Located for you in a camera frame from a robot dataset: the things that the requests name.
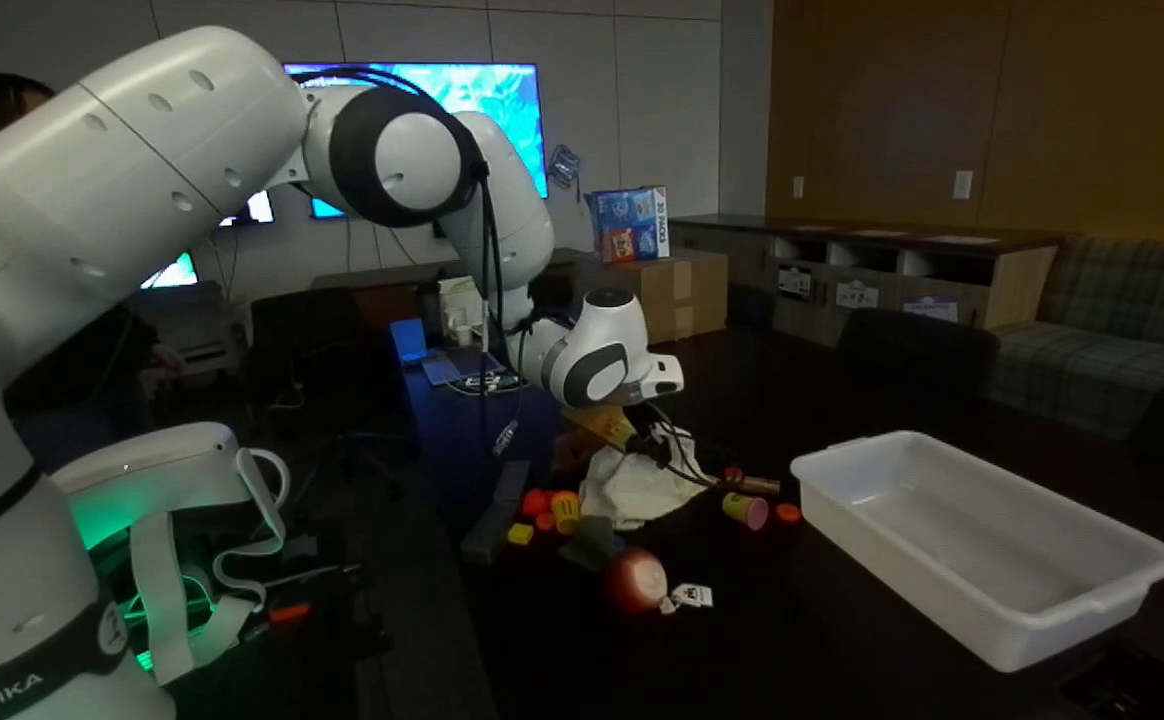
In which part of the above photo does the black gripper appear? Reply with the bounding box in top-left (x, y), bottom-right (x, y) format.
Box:
top-left (622, 404), bottom-right (694, 473)

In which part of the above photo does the white towel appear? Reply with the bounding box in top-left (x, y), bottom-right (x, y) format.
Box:
top-left (576, 443), bottom-right (717, 533)

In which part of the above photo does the yellow toy cylinder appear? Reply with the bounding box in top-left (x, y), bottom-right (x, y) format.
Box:
top-left (547, 488), bottom-right (588, 533)

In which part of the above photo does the red toy apple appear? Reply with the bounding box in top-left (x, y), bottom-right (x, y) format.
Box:
top-left (600, 546), bottom-right (677, 622)

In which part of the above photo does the white paper tag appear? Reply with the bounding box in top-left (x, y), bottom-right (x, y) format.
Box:
top-left (664, 575), bottom-right (717, 615)

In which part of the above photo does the brown cardboard box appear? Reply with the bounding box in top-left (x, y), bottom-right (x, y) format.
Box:
top-left (635, 252), bottom-right (732, 345)

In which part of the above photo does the blue draped table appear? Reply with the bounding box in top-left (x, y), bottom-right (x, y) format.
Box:
top-left (388, 314), bottom-right (565, 524)

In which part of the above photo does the blue printed box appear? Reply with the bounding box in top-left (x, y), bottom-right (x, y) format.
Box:
top-left (588, 183), bottom-right (677, 267)

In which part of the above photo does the white stand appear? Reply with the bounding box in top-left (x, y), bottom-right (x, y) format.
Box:
top-left (438, 273), bottom-right (497, 353)

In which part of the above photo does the large black ottoman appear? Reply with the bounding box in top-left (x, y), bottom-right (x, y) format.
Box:
top-left (836, 307), bottom-right (1004, 431)

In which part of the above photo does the wooden shelf cabinet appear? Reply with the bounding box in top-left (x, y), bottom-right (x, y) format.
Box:
top-left (671, 216), bottom-right (1061, 353)

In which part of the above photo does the translucent white plastic bin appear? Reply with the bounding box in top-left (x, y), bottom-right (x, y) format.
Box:
top-left (788, 426), bottom-right (1164, 674)

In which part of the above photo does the green plaid sofa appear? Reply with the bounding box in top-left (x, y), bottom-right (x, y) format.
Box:
top-left (984, 236), bottom-right (1164, 443)

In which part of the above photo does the small lit monitor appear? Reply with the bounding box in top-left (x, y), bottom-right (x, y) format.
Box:
top-left (136, 189), bottom-right (276, 297)

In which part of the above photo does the person in dark clothing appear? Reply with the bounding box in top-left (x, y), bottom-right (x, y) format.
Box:
top-left (0, 73), bottom-right (56, 153)

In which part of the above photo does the tan wrist camera mount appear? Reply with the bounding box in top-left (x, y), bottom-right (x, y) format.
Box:
top-left (560, 399), bottom-right (635, 454)

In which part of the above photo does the large wall screen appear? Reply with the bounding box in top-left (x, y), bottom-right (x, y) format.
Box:
top-left (281, 56), bottom-right (554, 223)

